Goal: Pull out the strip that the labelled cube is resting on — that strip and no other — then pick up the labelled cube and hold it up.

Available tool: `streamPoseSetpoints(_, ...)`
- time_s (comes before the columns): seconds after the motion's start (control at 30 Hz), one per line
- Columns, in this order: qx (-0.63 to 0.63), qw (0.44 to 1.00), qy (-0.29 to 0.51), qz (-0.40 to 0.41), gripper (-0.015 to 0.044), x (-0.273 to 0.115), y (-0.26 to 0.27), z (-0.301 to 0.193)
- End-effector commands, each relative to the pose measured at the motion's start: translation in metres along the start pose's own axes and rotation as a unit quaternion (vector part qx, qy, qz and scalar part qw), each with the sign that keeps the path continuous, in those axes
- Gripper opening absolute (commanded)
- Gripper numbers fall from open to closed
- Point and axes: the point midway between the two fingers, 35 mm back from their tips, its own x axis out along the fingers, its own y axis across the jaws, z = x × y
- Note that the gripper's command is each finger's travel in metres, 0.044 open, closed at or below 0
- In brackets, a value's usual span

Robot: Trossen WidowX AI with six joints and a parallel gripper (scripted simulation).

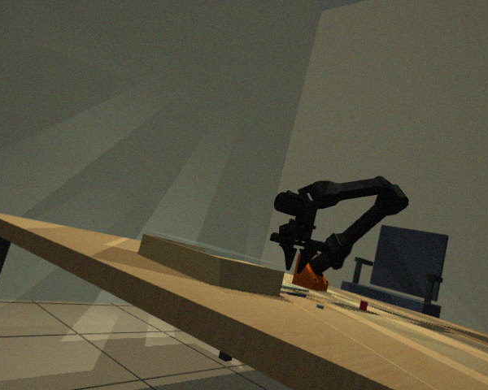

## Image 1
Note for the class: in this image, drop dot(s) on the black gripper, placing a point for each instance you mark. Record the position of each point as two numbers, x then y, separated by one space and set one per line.
310 246

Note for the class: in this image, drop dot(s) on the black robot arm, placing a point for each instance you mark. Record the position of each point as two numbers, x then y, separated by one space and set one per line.
390 201

